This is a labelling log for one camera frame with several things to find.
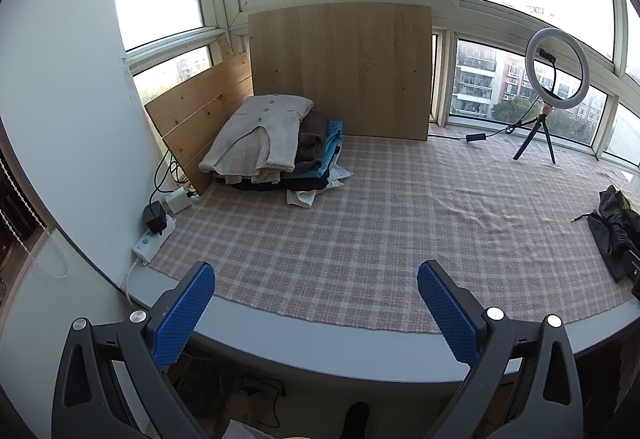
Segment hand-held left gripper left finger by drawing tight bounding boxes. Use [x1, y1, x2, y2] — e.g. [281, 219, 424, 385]
[51, 261, 217, 439]

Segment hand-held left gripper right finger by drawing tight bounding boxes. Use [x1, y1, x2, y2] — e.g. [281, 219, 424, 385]
[416, 260, 585, 439]

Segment dark grey pants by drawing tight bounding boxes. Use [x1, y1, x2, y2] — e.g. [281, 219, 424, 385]
[572, 185, 640, 282]

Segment white power strip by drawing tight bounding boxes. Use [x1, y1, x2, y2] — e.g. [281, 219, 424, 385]
[132, 214, 177, 264]

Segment black power adapter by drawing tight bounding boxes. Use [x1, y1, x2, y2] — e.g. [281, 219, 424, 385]
[144, 200, 168, 236]

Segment white charger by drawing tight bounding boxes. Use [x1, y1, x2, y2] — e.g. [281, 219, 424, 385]
[166, 189, 193, 214]

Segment pink plaid blanket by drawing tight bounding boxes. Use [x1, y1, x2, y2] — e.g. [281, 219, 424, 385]
[147, 131, 640, 336]

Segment person's dark shoe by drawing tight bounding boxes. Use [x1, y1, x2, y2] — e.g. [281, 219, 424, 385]
[345, 401, 371, 439]

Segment wooden shelf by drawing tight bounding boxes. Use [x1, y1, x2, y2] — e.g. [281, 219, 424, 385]
[0, 119, 56, 320]

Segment white folded garment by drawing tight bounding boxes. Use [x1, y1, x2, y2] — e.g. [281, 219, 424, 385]
[286, 164, 353, 208]

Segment navy folded garment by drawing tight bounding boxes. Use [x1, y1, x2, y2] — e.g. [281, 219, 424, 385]
[232, 169, 333, 192]

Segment cream knit cardigan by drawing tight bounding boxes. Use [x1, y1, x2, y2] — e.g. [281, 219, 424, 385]
[199, 95, 315, 184]

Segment pine plank board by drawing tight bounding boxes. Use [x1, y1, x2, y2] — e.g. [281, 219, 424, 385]
[144, 51, 254, 196]

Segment blue folded garment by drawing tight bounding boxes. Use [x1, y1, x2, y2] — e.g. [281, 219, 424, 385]
[292, 120, 346, 177]

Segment brown folded garment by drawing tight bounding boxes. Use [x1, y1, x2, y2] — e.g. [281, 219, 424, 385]
[294, 110, 331, 164]

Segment light wooden board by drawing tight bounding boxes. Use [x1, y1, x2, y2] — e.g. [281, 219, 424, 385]
[248, 3, 434, 142]

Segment white power strip cord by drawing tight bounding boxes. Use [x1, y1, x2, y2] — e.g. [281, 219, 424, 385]
[125, 259, 138, 305]

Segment black charger cable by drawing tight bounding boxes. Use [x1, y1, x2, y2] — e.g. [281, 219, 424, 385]
[152, 149, 198, 200]

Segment black ring light cable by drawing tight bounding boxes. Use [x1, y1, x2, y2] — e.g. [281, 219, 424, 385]
[430, 116, 538, 143]

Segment white ring light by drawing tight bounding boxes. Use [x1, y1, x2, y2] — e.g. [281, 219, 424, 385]
[524, 28, 591, 112]

